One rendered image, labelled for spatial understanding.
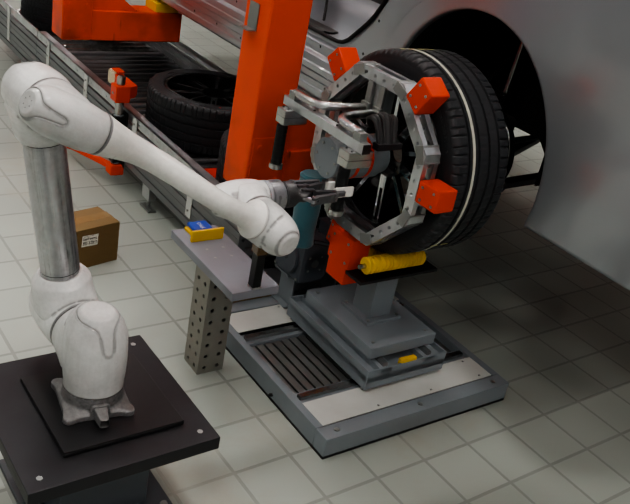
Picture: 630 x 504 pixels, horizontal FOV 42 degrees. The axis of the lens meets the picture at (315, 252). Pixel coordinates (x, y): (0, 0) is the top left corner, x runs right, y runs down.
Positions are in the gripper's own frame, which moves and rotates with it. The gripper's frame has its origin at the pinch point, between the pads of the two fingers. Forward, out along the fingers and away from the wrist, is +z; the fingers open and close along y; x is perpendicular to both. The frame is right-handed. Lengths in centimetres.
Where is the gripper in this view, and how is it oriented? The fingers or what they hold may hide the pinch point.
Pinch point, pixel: (339, 189)
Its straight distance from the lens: 239.6
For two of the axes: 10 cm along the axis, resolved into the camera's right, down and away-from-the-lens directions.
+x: 1.8, -8.8, -4.5
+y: 5.5, 4.7, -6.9
